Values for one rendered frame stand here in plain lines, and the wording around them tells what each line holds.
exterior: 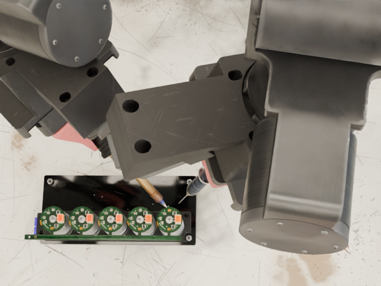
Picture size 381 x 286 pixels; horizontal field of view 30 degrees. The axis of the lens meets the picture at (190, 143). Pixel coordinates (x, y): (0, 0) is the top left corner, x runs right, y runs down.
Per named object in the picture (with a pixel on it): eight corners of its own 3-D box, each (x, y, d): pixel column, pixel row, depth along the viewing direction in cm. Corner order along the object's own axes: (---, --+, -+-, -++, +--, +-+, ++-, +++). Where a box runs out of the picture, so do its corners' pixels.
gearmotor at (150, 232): (133, 214, 73) (127, 206, 68) (157, 215, 73) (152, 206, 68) (132, 239, 72) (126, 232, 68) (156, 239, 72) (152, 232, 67)
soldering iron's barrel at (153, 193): (164, 193, 67) (118, 144, 66) (168, 196, 66) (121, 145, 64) (152, 204, 67) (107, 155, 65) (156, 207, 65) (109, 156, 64)
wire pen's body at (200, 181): (203, 196, 62) (249, 154, 52) (187, 200, 61) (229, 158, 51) (198, 179, 62) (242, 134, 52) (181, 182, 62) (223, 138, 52)
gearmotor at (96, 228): (79, 214, 73) (69, 206, 68) (102, 214, 73) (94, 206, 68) (77, 238, 73) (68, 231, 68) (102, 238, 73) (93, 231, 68)
